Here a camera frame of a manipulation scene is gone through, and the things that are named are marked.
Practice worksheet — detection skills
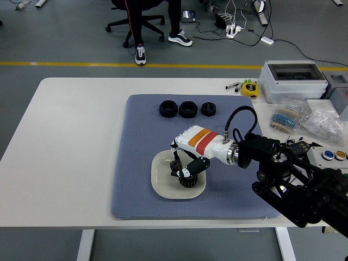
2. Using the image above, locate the grey device box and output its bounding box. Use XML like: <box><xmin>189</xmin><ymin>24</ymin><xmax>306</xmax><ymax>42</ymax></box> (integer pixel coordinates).
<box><xmin>322</xmin><ymin>72</ymin><xmax>348</xmax><ymax>122</ymax></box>

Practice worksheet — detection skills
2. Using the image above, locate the white table leg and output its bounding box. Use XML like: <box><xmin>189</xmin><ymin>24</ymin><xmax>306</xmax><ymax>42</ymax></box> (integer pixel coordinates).
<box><xmin>76</xmin><ymin>229</ymin><xmax>96</xmax><ymax>261</ymax></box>
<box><xmin>274</xmin><ymin>227</ymin><xmax>297</xmax><ymax>261</ymax></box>

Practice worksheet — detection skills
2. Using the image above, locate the bag of clear plastic parts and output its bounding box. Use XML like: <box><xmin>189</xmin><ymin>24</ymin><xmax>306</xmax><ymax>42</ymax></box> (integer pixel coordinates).
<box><xmin>303</xmin><ymin>108</ymin><xmax>348</xmax><ymax>147</ymax></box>

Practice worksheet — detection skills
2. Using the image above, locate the large black hex nut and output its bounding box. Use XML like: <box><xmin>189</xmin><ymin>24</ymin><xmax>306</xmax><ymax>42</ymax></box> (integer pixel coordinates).
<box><xmin>178</xmin><ymin>101</ymin><xmax>199</xmax><ymax>119</ymax></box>
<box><xmin>158</xmin><ymin>100</ymin><xmax>179</xmax><ymax>119</ymax></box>

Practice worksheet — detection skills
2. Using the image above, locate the black floor cable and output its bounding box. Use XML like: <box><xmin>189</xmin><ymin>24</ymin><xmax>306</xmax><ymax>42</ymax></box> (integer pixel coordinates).
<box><xmin>193</xmin><ymin>20</ymin><xmax>348</xmax><ymax>68</ymax></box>

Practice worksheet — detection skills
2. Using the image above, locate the person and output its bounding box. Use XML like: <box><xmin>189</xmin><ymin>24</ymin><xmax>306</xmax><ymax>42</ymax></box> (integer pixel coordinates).
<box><xmin>123</xmin><ymin>0</ymin><xmax>194</xmax><ymax>66</ymax></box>

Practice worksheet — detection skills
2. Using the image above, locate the black digital meter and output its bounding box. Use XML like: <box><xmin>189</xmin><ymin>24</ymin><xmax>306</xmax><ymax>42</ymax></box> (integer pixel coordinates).
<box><xmin>282</xmin><ymin>140</ymin><xmax>313</xmax><ymax>156</ymax></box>

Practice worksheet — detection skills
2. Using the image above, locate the black office chair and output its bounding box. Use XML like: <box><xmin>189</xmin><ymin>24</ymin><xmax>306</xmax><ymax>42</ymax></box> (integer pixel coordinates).
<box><xmin>105</xmin><ymin>0</ymin><xmax>166</xmax><ymax>49</ymax></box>

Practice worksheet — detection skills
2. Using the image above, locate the large black gear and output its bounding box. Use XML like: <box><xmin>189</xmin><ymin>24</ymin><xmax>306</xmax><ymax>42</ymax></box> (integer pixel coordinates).
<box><xmin>176</xmin><ymin>173</ymin><xmax>200</xmax><ymax>189</ymax></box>

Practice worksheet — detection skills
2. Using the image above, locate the white square plate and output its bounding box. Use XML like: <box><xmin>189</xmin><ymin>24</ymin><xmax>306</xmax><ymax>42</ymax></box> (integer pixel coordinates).
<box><xmin>151</xmin><ymin>150</ymin><xmax>207</xmax><ymax>200</ymax></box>

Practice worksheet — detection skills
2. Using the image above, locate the white power strip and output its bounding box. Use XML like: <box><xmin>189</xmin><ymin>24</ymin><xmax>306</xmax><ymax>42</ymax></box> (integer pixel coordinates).
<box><xmin>226</xmin><ymin>24</ymin><xmax>244</xmax><ymax>39</ymax></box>

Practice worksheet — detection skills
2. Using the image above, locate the blue-grey textured mat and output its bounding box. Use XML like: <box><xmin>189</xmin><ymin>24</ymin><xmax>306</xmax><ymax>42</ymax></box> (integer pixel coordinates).
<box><xmin>110</xmin><ymin>94</ymin><xmax>283</xmax><ymax>220</ymax></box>

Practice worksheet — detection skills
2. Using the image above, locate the black and white marker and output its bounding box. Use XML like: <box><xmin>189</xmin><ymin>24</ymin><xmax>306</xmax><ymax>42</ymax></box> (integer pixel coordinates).
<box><xmin>225</xmin><ymin>82</ymin><xmax>243</xmax><ymax>93</ymax></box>

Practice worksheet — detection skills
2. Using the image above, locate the bag of blue resistors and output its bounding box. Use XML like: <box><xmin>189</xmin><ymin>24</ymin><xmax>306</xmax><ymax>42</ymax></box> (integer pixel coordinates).
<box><xmin>270</xmin><ymin>102</ymin><xmax>309</xmax><ymax>135</ymax></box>

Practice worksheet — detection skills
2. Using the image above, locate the white desk leg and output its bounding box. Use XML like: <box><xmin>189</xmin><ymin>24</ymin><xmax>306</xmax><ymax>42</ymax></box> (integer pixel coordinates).
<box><xmin>252</xmin><ymin>0</ymin><xmax>269</xmax><ymax>27</ymax></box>

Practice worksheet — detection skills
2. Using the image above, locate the grey electrical enclosure box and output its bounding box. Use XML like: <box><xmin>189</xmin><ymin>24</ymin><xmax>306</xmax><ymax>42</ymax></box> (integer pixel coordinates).
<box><xmin>258</xmin><ymin>60</ymin><xmax>329</xmax><ymax>104</ymax></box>

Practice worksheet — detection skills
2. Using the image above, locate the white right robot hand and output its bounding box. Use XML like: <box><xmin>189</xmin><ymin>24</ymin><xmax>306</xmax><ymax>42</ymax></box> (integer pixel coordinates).
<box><xmin>169</xmin><ymin>125</ymin><xmax>232</xmax><ymax>180</ymax></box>

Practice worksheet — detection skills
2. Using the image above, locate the yellow tape measure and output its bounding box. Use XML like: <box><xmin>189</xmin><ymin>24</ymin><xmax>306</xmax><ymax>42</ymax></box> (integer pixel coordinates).
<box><xmin>241</xmin><ymin>82</ymin><xmax>260</xmax><ymax>98</ymax></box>

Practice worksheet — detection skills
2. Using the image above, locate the small black hex nut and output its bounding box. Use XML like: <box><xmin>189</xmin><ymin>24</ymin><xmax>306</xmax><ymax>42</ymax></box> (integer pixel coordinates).
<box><xmin>201</xmin><ymin>102</ymin><xmax>217</xmax><ymax>117</ymax></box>

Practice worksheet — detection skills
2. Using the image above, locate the white flat box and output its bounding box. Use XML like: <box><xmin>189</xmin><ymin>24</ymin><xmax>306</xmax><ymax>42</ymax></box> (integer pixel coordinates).
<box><xmin>307</xmin><ymin>99</ymin><xmax>340</xmax><ymax>117</ymax></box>

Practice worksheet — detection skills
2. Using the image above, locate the white push button box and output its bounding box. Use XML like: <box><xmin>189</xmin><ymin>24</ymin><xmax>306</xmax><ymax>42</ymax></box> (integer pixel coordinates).
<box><xmin>309</xmin><ymin>146</ymin><xmax>348</xmax><ymax>171</ymax></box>

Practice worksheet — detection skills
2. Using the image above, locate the black power brick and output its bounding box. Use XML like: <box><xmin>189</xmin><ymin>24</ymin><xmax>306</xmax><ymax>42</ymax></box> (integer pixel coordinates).
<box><xmin>214</xmin><ymin>13</ymin><xmax>228</xmax><ymax>28</ymax></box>

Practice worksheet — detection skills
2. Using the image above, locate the black desk phone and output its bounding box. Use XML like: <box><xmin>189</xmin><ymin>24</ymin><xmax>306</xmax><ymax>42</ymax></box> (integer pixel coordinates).
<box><xmin>181</xmin><ymin>10</ymin><xmax>197</xmax><ymax>23</ymax></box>

